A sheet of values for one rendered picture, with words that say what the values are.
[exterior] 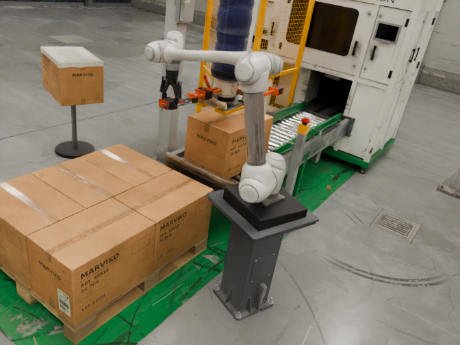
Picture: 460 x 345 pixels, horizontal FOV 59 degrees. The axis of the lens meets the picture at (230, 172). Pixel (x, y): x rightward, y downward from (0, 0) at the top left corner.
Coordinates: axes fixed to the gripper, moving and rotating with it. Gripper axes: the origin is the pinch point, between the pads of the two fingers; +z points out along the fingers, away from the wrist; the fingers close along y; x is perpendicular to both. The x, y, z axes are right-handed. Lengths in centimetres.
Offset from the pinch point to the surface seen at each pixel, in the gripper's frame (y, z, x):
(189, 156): 18, 59, -49
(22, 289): 33, 113, 84
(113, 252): -17, 71, 57
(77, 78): 157, 34, -52
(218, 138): -6, 34, -48
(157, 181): 18, 67, -13
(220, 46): 3, -29, -49
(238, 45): -8, -32, -55
